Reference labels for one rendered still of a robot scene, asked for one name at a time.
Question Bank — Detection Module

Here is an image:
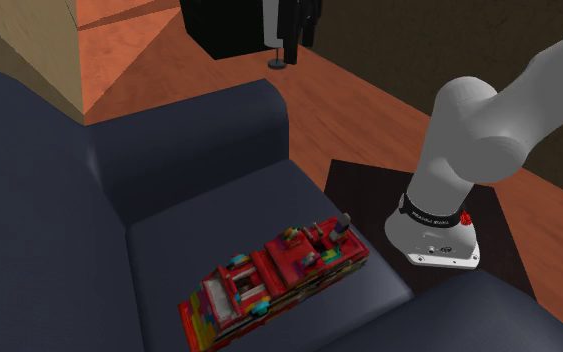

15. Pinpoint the dark blue sofa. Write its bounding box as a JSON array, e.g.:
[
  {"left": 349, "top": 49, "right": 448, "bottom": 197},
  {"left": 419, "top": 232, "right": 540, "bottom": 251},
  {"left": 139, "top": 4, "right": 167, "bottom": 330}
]
[{"left": 0, "top": 65, "right": 563, "bottom": 352}]

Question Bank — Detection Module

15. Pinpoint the coat stand with dark clothes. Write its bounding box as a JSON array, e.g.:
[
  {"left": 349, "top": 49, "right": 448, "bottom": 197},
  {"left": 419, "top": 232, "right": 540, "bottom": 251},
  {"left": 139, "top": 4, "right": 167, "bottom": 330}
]
[{"left": 262, "top": 0, "right": 323, "bottom": 71}]

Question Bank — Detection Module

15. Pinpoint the light wooden cabinet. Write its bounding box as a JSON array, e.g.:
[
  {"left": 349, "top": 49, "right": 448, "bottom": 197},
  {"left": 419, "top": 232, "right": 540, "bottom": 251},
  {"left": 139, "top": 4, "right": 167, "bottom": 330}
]
[{"left": 0, "top": 0, "right": 86, "bottom": 127}]

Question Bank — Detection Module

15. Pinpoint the red toy fire truck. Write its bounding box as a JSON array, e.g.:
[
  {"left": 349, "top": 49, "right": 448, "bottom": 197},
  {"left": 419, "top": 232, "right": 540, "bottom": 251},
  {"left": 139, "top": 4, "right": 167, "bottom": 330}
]
[{"left": 177, "top": 212, "right": 371, "bottom": 352}]

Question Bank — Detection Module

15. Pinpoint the black cabinet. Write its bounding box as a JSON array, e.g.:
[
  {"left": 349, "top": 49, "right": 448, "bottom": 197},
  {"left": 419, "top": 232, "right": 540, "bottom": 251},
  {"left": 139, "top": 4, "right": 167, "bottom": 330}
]
[{"left": 179, "top": 0, "right": 275, "bottom": 61}]

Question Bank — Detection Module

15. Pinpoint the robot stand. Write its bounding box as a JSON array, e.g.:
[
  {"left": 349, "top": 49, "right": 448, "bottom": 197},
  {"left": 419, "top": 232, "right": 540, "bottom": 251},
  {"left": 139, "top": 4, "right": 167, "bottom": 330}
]
[{"left": 323, "top": 158, "right": 537, "bottom": 301}]

